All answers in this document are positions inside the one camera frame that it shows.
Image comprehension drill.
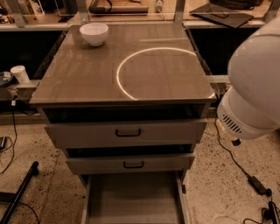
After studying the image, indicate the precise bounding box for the white ceramic bowl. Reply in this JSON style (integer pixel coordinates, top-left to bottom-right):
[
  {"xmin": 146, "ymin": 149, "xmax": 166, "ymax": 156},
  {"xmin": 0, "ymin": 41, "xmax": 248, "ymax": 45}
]
[{"xmin": 80, "ymin": 23, "xmax": 109, "ymax": 46}]

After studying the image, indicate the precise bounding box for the white paper cup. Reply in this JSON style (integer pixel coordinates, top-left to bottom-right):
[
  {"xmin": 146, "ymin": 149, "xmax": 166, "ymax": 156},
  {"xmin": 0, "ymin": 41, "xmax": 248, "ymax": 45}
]
[{"xmin": 10, "ymin": 65, "xmax": 30, "ymax": 84}]

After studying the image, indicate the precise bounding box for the dark blue rxbar wrapper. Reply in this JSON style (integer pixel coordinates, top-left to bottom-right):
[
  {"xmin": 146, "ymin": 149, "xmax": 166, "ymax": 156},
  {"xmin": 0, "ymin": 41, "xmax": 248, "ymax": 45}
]
[{"xmin": 231, "ymin": 138, "xmax": 241, "ymax": 146}]

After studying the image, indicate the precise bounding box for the grey drawer cabinet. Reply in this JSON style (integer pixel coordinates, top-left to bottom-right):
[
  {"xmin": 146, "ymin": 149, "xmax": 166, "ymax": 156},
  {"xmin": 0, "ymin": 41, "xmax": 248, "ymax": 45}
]
[{"xmin": 29, "ymin": 22, "xmax": 217, "ymax": 224}]

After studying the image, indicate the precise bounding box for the white gripper with vents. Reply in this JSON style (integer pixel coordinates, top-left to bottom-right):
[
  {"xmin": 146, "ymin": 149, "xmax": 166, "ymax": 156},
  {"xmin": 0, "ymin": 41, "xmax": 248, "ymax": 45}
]
[{"xmin": 215, "ymin": 87, "xmax": 279, "ymax": 141}]

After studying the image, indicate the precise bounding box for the black laptop on shelf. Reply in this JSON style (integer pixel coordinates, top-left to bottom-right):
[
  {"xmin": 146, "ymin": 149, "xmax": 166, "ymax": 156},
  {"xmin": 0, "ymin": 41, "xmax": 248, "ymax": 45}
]
[{"xmin": 190, "ymin": 3, "xmax": 253, "ymax": 28}]

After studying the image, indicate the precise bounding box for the black power cable right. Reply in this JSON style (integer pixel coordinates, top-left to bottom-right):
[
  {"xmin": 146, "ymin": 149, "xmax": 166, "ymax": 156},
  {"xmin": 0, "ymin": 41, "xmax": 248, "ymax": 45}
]
[{"xmin": 213, "ymin": 116, "xmax": 252, "ymax": 179}]

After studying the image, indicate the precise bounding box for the dark round dish left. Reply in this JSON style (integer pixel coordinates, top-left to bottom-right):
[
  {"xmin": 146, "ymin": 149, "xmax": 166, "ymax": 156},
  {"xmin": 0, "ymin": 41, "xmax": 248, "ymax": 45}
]
[{"xmin": 0, "ymin": 72, "xmax": 13, "ymax": 88}]

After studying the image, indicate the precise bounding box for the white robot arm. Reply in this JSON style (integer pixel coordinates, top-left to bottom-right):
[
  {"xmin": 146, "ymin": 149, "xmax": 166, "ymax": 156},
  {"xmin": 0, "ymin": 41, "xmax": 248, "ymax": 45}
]
[{"xmin": 217, "ymin": 17, "xmax": 280, "ymax": 140}]

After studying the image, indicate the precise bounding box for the black cable left floor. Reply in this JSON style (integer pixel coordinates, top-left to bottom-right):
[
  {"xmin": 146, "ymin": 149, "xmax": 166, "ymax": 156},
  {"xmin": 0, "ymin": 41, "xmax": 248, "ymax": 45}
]
[{"xmin": 0, "ymin": 100, "xmax": 18, "ymax": 175}]

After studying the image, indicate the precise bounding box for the open bottom drawer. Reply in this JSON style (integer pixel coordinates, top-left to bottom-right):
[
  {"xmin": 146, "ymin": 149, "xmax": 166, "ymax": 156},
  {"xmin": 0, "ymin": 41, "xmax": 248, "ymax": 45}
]
[{"xmin": 81, "ymin": 171, "xmax": 189, "ymax": 224}]

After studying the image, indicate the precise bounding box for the black power adapter brick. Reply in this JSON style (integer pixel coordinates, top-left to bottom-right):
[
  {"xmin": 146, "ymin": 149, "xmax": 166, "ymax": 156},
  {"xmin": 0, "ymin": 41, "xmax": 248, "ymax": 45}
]
[{"xmin": 248, "ymin": 176, "xmax": 266, "ymax": 195}]

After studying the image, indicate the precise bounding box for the top drawer with handle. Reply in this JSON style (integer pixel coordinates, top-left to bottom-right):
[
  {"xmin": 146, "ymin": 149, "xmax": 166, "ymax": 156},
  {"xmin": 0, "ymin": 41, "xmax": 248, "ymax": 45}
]
[{"xmin": 45, "ymin": 119, "xmax": 207, "ymax": 149}]

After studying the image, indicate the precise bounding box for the black metal stand leg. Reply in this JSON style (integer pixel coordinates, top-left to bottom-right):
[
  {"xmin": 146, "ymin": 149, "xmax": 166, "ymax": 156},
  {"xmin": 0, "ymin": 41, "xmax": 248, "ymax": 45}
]
[{"xmin": 0, "ymin": 161, "xmax": 39, "ymax": 224}]

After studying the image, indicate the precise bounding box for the black plug bottom right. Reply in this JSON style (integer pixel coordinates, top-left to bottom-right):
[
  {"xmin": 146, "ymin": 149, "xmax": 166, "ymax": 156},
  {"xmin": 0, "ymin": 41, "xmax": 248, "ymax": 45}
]
[{"xmin": 263, "ymin": 201, "xmax": 280, "ymax": 224}]

